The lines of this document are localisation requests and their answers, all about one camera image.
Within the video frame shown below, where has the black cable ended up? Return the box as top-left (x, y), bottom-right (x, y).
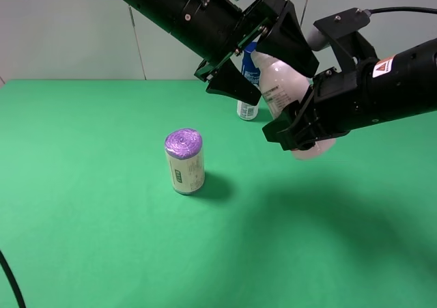
top-left (0, 251), bottom-right (27, 308)
top-left (367, 6), bottom-right (437, 16)

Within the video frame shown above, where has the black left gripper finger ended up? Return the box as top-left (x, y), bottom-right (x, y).
top-left (206, 60), bottom-right (261, 106)
top-left (257, 0), bottom-right (320, 78)

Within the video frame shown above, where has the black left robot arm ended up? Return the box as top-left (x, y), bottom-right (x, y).
top-left (122, 0), bottom-right (319, 105)

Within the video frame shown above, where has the black cable at right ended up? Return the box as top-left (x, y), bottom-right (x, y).
top-left (367, 6), bottom-right (437, 16)

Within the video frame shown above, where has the blue and white bottle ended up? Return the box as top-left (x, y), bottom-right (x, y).
top-left (236, 42), bottom-right (260, 121)

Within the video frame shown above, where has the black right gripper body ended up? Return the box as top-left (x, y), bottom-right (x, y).
top-left (262, 68), bottom-right (367, 150)

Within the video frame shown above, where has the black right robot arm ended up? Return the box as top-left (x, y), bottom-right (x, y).
top-left (263, 40), bottom-right (436, 150)

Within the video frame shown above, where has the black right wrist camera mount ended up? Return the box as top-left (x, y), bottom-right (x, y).
top-left (313, 8), bottom-right (377, 72)

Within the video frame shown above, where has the purple bag roll in wrapper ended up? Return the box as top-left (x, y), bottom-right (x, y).
top-left (165, 128), bottom-right (205, 195)

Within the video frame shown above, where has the white translucent plastic bottle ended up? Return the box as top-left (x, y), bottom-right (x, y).
top-left (251, 50), bottom-right (337, 161)

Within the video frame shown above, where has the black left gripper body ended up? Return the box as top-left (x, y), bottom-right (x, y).
top-left (194, 0), bottom-right (286, 82)

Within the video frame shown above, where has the black cable at left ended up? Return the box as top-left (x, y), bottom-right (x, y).
top-left (0, 251), bottom-right (27, 308)

